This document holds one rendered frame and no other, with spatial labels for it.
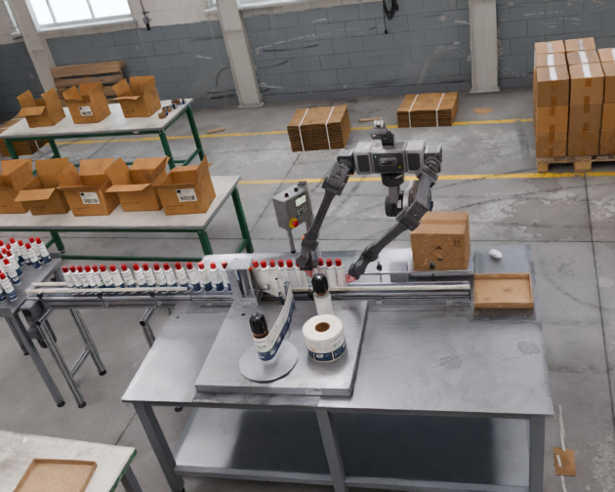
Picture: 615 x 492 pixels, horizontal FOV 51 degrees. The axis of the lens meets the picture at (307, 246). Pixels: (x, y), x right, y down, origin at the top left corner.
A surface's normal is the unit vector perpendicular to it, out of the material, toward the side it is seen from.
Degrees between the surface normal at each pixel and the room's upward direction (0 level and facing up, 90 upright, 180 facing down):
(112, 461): 0
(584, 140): 87
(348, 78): 90
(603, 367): 0
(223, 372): 0
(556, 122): 90
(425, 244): 90
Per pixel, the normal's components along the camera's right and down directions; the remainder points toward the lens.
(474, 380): -0.18, -0.83
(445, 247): -0.29, 0.56
